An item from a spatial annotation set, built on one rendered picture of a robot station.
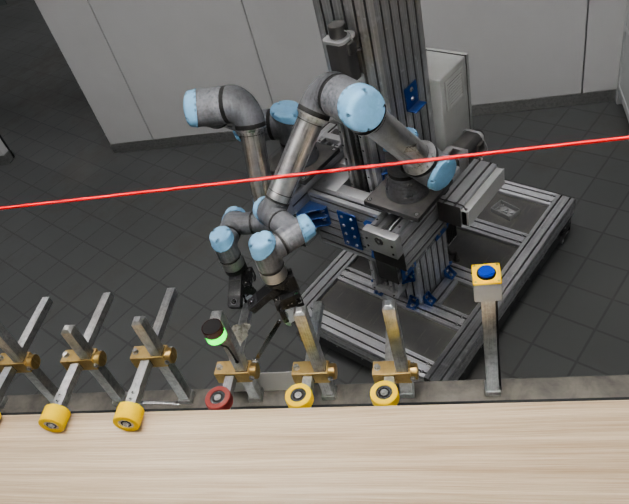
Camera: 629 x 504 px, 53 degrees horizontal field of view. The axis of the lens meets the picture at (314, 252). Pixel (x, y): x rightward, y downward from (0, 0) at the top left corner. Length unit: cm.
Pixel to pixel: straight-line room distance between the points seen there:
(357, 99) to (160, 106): 325
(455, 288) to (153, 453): 161
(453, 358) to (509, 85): 216
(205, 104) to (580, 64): 283
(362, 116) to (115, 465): 119
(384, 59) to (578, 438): 126
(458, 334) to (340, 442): 114
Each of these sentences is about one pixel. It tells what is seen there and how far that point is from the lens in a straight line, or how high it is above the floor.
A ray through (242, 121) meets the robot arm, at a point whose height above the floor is 146.
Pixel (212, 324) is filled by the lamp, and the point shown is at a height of 113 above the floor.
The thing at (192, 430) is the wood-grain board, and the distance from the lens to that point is 194.
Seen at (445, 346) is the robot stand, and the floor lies 21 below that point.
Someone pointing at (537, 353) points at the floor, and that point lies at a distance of 301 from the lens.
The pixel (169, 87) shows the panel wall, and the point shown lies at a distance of 468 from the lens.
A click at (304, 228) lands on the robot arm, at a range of 176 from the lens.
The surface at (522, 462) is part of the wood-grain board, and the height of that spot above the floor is 90.
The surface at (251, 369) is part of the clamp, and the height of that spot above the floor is 87.
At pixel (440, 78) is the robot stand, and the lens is 241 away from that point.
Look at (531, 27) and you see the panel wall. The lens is 417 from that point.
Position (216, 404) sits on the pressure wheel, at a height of 91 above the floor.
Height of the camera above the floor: 242
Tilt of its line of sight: 42 degrees down
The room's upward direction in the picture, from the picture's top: 17 degrees counter-clockwise
